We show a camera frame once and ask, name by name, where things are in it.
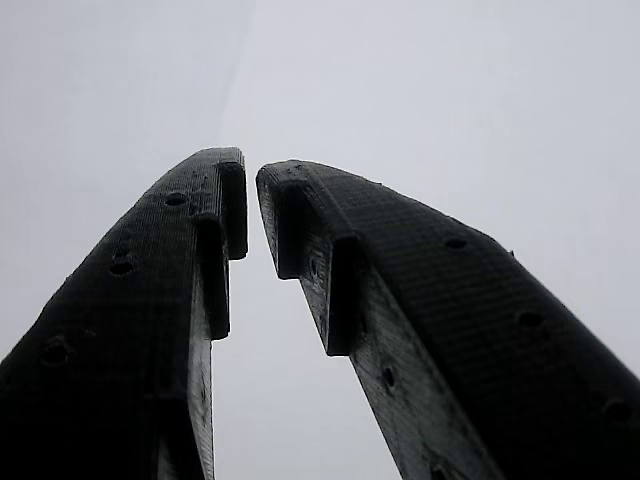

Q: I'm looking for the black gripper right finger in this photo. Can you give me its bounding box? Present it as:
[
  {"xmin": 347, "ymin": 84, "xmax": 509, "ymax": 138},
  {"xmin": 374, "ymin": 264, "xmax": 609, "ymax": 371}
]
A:
[{"xmin": 255, "ymin": 159, "xmax": 640, "ymax": 480}]

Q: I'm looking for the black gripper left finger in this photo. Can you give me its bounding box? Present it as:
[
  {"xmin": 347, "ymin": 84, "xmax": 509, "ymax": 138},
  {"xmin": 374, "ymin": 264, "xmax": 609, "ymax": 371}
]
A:
[{"xmin": 0, "ymin": 146, "xmax": 250, "ymax": 480}]

